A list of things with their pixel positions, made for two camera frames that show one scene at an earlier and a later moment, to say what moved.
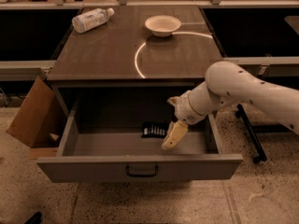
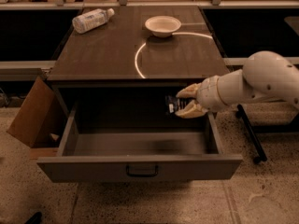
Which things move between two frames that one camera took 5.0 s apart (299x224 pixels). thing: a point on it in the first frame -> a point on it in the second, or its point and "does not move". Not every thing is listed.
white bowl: x=162 y=25 does not move
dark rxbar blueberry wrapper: x=154 y=128 -> x=171 y=105
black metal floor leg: x=240 y=114 does not move
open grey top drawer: x=103 y=142 does not move
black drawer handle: x=141 y=175 does not move
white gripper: x=185 y=109 -> x=207 y=94
